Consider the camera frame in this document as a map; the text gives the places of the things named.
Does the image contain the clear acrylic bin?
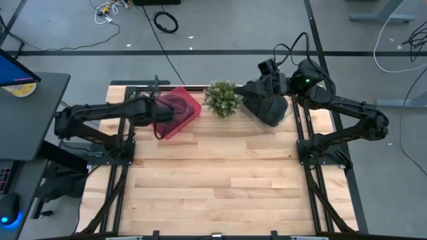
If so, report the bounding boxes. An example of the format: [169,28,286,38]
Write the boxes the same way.
[238,91,296,134]

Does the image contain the artificial green plant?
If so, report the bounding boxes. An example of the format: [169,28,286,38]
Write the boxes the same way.
[203,79,243,119]

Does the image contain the monitor with blue screen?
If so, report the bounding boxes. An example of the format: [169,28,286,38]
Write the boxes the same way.
[0,48,43,88]

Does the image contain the black table frame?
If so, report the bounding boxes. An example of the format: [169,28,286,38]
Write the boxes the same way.
[76,79,360,240]

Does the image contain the large black cabinet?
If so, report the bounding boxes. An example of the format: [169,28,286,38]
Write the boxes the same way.
[132,0,181,6]

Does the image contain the grey desk foot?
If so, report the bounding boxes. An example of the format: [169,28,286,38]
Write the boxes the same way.
[349,0,416,24]
[376,89,427,109]

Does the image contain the white floor cable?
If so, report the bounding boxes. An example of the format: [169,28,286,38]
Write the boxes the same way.
[372,15,427,74]

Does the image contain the long black floor cable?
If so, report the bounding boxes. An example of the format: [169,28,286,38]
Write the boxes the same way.
[142,5,186,86]

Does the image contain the tangled black cables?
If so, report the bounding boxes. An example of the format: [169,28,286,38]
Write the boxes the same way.
[401,19,427,63]

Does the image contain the keyboard with pink keys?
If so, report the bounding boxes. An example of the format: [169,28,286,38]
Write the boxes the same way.
[0,165,13,193]

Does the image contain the coiled black cable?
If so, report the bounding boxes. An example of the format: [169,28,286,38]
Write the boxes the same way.
[152,11,179,34]

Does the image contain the black bag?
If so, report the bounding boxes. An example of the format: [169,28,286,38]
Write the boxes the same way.
[35,161,89,203]

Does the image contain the grey side desk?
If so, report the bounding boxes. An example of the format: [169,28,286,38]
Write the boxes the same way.
[0,71,71,163]

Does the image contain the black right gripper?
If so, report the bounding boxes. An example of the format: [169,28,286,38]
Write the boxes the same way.
[233,75,290,98]

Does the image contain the yellow round container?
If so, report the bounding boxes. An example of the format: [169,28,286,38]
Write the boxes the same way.
[1,82,37,98]

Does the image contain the pink plastic bin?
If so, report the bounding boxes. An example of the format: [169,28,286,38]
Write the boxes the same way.
[151,86,203,141]

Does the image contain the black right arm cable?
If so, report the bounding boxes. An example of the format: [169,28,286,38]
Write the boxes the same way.
[272,31,336,101]

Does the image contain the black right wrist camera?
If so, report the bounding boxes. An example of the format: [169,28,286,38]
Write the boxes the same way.
[257,58,280,76]

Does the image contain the black mouse with blue light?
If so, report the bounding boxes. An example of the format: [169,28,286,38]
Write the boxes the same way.
[0,193,23,230]

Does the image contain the power strip with white cables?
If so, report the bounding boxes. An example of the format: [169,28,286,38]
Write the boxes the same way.
[94,0,129,25]

